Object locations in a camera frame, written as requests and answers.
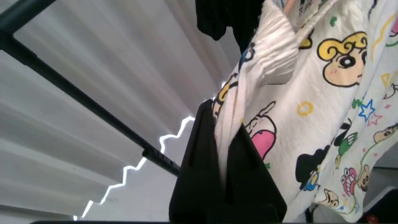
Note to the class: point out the black garment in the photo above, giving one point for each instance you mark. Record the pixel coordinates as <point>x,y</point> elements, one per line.
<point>230,15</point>

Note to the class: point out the cream printed garment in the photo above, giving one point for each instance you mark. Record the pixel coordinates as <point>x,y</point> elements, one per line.
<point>311,124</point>

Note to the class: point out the black clothes rack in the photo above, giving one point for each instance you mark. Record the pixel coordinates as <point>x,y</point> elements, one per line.
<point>77,96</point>

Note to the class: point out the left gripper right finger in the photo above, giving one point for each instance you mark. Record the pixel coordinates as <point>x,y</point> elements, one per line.
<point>252,193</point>

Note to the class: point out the white curtain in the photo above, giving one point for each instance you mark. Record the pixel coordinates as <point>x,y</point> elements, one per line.
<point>124,62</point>

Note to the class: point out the pink clothes hanger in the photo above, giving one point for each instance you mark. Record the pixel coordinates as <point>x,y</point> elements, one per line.
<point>289,4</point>

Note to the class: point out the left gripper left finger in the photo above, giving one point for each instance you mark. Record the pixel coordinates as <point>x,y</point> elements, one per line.
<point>196,186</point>

